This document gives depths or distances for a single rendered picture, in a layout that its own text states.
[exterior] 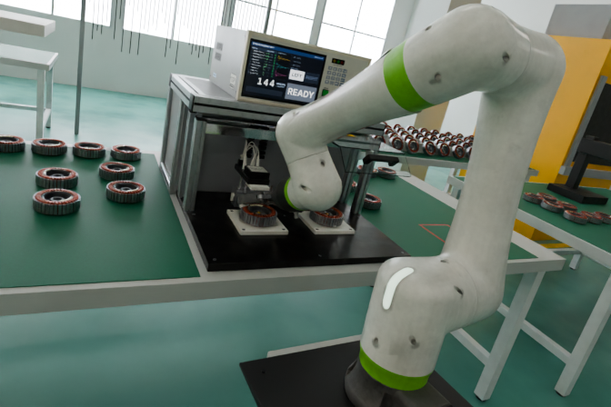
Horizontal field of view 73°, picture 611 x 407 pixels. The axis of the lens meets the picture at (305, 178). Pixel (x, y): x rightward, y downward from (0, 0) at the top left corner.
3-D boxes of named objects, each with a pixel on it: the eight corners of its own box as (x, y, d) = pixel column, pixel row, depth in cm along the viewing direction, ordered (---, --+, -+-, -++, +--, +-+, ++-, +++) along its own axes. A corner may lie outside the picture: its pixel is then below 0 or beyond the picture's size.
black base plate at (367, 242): (409, 262, 130) (411, 255, 129) (206, 272, 100) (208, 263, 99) (336, 201, 169) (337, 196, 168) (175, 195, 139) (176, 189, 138)
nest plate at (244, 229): (287, 234, 124) (288, 231, 124) (240, 234, 117) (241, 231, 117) (270, 213, 137) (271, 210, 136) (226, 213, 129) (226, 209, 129)
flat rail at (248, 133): (373, 151, 148) (375, 143, 147) (199, 133, 119) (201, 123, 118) (371, 150, 149) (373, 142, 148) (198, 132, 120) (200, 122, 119)
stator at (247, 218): (280, 228, 124) (283, 216, 123) (245, 228, 119) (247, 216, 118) (267, 212, 134) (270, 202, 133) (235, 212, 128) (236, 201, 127)
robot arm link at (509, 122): (506, 327, 79) (590, 39, 69) (458, 347, 69) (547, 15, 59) (449, 294, 89) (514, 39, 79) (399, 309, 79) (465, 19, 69)
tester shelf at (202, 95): (383, 136, 148) (386, 124, 147) (191, 111, 116) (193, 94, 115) (325, 109, 185) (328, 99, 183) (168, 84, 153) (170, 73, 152)
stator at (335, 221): (347, 228, 136) (350, 218, 134) (317, 227, 131) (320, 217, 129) (332, 213, 145) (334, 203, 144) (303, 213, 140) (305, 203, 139)
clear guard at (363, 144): (411, 177, 126) (416, 159, 124) (345, 173, 115) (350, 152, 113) (355, 146, 153) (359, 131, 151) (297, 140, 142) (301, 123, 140)
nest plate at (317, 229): (354, 233, 135) (355, 231, 135) (315, 234, 128) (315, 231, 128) (332, 214, 148) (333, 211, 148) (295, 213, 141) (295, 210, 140)
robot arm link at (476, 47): (543, 77, 59) (525, 0, 61) (496, 62, 51) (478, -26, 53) (435, 118, 73) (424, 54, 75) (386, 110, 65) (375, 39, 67)
